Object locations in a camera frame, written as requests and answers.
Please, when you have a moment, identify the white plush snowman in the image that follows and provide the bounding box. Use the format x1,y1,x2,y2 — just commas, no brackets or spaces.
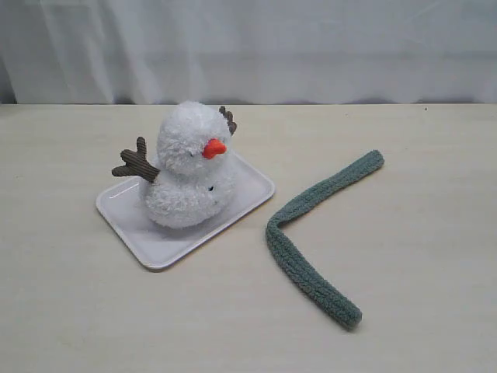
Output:
111,101,238,229

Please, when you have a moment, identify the white rectangular tray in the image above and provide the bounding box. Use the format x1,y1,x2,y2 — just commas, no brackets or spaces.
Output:
95,152,276,271

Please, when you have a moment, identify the green knitted scarf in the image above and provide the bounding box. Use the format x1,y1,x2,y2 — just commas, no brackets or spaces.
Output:
265,149,384,331

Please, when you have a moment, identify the white backdrop curtain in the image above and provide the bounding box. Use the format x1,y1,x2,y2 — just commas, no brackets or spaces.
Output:
1,1,496,104

